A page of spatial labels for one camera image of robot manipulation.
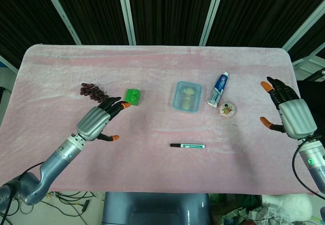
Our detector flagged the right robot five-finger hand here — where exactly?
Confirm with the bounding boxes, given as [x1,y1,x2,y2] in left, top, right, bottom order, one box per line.
[259,76,318,140]

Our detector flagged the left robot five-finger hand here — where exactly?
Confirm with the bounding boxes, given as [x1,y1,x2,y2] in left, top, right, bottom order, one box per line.
[76,97,132,143]

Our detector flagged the green white marker pen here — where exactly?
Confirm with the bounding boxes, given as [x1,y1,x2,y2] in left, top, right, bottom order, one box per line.
[178,144,207,150]

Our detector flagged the dark red grape bunch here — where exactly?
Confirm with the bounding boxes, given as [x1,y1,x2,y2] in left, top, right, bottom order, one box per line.
[80,82,110,103]

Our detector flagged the green toy building block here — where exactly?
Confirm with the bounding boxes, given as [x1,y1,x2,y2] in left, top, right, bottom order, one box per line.
[124,88,142,106]

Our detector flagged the pink toy cake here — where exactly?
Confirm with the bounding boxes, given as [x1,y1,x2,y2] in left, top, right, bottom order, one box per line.
[219,102,237,119]

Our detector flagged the pink table cloth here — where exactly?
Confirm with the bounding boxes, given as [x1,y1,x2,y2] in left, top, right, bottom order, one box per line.
[0,44,325,196]

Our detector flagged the blue white toothpaste tube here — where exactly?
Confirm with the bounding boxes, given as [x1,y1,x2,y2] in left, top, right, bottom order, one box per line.
[206,72,229,108]

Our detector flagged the clear blue-rimmed food container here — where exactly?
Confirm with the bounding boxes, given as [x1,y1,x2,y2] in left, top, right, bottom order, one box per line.
[173,81,203,114]

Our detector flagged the white plastic bag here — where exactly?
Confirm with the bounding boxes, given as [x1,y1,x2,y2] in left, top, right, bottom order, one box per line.
[263,193,313,222]

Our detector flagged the beige toy inside container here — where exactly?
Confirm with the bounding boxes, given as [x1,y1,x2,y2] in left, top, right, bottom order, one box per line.
[178,86,198,109]

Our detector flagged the grey-blue robot torso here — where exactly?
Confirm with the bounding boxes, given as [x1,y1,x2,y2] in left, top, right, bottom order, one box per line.
[102,191,212,225]

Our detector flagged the crumpled paper clutter pile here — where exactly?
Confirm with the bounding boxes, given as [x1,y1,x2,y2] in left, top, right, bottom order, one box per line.
[210,194,266,225]

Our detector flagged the black pleated curtain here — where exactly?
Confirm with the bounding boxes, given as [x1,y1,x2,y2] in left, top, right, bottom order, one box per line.
[0,0,325,70]

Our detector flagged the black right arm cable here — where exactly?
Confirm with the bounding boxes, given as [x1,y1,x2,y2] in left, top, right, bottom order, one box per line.
[291,134,325,198]

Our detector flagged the tangled floor cables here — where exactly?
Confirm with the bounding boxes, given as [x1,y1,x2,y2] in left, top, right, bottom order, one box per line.
[15,191,102,225]

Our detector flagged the white frame post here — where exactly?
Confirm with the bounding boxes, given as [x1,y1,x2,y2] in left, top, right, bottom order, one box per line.
[40,0,82,46]
[116,0,137,46]
[199,0,227,47]
[280,0,325,52]

